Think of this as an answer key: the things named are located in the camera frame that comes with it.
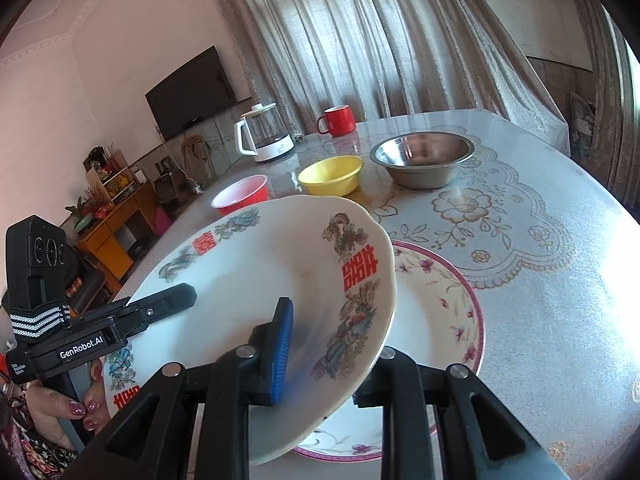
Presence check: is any stainless steel bowl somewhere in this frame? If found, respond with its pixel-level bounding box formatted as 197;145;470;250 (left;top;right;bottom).
369;133;475;190

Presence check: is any shelf of ornaments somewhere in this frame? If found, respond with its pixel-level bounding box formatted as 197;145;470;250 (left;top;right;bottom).
82;145;137;202

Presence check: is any person's left hand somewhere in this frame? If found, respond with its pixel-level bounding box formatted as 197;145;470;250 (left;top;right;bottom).
26;360;108;453

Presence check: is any grey side curtain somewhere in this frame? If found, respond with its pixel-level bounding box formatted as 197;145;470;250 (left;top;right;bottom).
570;0;640;203

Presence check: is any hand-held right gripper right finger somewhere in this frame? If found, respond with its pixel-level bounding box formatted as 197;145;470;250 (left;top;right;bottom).
352;345;556;480

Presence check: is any floral pink-rimmed plate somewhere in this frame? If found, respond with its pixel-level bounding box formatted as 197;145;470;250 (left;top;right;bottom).
292;240;486;461

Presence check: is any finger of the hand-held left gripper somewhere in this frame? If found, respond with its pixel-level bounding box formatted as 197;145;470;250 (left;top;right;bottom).
112;282;197;333

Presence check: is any small dark appliance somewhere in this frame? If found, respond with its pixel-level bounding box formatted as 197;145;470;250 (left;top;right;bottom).
155;170;184;204

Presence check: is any wooden folding chair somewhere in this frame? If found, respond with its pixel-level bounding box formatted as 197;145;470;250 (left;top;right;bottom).
181;135;217;186

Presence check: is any person's floral clothing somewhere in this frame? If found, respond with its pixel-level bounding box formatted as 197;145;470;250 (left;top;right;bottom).
0;390;76;480

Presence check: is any black sofa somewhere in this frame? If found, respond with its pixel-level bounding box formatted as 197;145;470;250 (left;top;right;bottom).
67;250;115;321

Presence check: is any black flat television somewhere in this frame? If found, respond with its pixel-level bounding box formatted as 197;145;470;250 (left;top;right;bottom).
145;46;237;141

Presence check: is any orange wooden cabinet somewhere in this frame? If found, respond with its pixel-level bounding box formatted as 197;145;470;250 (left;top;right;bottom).
75;180;161;281

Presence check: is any pink plastic item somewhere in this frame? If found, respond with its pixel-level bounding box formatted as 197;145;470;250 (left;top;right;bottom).
150;207;173;236

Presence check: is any red mug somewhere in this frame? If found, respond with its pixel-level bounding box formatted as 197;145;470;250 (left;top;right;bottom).
316;105;357;137

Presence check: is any white plate with red print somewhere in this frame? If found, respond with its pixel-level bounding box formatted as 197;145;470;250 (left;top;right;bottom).
102;195;398;466

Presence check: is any yellow bowl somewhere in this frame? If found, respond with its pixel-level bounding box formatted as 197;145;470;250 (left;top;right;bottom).
298;155;364;197

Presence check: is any red and white plastic bowl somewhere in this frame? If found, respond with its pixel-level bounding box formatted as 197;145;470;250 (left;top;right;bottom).
211;175;271;217

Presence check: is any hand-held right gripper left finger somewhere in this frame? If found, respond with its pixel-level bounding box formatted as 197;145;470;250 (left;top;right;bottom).
75;297;296;480

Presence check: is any white electric glass kettle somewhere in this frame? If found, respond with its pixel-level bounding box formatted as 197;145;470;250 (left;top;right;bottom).
234;102;296;163

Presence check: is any floral lace tablecloth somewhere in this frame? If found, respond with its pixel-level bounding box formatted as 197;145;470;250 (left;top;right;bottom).
110;110;640;480

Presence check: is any grey sheer curtain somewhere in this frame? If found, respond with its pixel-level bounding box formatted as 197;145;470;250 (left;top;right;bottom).
200;0;571;156

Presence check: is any green potted plant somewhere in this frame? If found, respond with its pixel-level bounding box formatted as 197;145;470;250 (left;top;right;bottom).
65;195;96;233

